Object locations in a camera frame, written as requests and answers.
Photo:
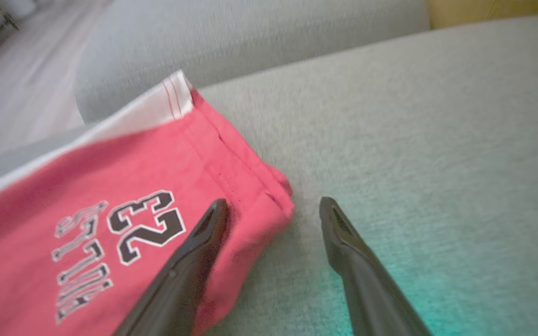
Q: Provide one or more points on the pale furniture piece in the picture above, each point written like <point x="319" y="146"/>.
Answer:
<point x="12" y="7"/>

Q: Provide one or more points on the yellow cushion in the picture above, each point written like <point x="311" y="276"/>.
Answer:
<point x="498" y="10"/>

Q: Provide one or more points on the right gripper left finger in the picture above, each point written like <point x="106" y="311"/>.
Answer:
<point x="185" y="280"/>

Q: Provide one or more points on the red basketball jersey white sleeves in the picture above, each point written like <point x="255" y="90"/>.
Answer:
<point x="63" y="186"/>

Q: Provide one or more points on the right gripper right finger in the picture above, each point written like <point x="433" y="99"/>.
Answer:
<point x="367" y="289"/>

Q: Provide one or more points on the grey sofa backrest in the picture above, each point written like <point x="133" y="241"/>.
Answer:
<point x="250" y="42"/>

